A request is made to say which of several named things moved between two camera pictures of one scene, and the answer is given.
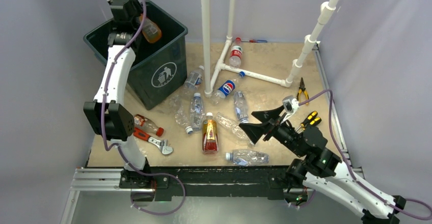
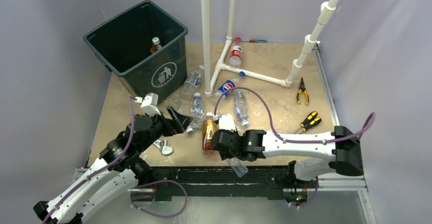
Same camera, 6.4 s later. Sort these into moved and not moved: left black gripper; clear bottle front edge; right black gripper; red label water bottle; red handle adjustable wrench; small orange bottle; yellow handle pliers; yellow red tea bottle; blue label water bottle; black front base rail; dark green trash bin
Moved: clear bottle front edge; right black gripper; small orange bottle; left black gripper
Not moved: yellow handle pliers; yellow red tea bottle; red label water bottle; blue label water bottle; dark green trash bin; black front base rail; red handle adjustable wrench
